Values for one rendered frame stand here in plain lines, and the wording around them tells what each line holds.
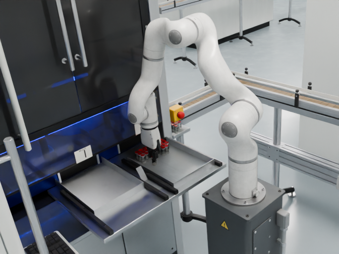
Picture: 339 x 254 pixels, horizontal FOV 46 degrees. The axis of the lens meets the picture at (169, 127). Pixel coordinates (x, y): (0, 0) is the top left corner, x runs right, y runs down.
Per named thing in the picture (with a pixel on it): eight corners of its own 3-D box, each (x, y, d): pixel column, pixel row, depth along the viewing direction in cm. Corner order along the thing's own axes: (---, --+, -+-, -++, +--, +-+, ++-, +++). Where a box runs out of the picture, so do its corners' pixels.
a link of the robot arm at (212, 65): (232, 140, 158) (248, 122, 169) (257, 130, 149) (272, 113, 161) (166, 28, 152) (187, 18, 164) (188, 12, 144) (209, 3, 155)
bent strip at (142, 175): (137, 179, 186) (135, 168, 184) (142, 176, 188) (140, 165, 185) (157, 190, 177) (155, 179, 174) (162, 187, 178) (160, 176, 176)
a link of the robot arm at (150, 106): (150, 125, 179) (161, 117, 186) (146, 99, 173) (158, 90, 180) (134, 122, 183) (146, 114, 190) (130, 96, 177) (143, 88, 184)
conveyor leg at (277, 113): (266, 201, 289) (267, 104, 254) (273, 195, 294) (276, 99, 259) (276, 206, 283) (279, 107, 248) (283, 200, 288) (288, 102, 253)
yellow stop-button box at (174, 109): (166, 119, 222) (164, 107, 218) (175, 114, 226) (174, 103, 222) (175, 123, 216) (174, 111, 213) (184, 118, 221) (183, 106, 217)
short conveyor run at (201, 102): (162, 137, 228) (159, 112, 221) (145, 129, 238) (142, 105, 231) (240, 98, 266) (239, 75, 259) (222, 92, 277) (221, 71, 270)
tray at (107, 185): (56, 185, 188) (54, 179, 186) (102, 162, 202) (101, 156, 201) (95, 217, 164) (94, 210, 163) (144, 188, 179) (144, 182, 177)
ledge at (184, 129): (157, 131, 230) (157, 128, 230) (174, 123, 238) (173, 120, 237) (173, 139, 221) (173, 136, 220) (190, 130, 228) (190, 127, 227)
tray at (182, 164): (128, 163, 199) (127, 156, 198) (167, 142, 214) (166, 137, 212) (174, 190, 176) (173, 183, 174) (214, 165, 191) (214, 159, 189)
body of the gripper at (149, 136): (135, 123, 187) (139, 144, 192) (150, 130, 180) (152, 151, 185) (148, 118, 191) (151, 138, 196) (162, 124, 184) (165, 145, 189)
